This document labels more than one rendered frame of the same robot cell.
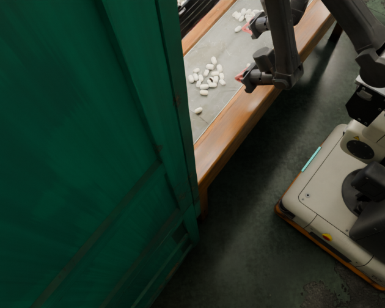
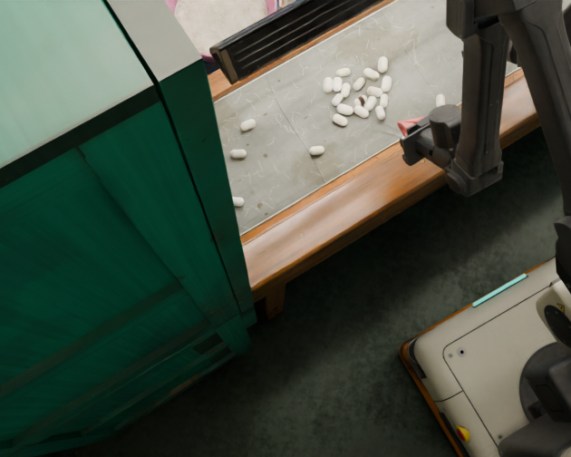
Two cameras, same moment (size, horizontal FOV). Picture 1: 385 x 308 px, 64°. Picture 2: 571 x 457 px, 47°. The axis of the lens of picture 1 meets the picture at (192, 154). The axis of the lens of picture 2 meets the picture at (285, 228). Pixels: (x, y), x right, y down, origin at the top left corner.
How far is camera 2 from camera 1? 0.32 m
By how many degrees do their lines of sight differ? 10
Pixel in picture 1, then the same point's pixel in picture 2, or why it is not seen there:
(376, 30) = not seen: outside the picture
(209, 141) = (311, 215)
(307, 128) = (529, 223)
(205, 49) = (378, 34)
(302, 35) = not seen: hidden behind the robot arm
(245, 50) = (448, 64)
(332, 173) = (523, 330)
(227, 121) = (357, 192)
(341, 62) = not seen: outside the picture
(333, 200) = (502, 378)
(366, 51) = not seen: outside the picture
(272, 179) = (423, 293)
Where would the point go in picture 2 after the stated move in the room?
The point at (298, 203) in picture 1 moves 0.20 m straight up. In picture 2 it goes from (440, 359) to (459, 354)
